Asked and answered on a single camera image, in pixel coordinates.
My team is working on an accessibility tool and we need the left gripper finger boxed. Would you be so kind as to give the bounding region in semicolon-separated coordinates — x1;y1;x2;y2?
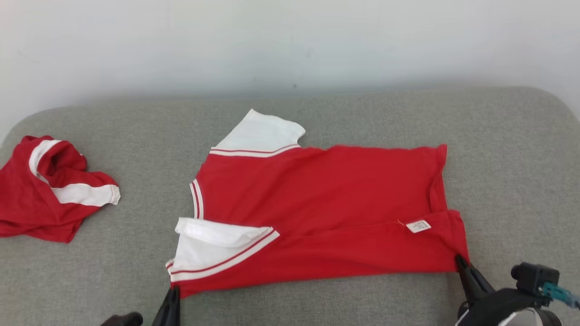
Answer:
152;286;181;326

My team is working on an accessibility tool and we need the teal plug black cable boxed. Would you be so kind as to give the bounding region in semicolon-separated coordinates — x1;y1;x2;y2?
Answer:
541;282;580;309

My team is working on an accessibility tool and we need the red and white shirt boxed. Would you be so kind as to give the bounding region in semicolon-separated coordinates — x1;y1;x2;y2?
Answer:
0;135;121;244
165;109;470;298

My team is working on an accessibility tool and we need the grey fabric sofa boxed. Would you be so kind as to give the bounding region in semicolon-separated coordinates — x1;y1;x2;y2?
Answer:
0;86;580;326

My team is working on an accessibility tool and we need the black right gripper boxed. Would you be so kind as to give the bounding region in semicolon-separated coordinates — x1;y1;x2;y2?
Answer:
455;255;544;326

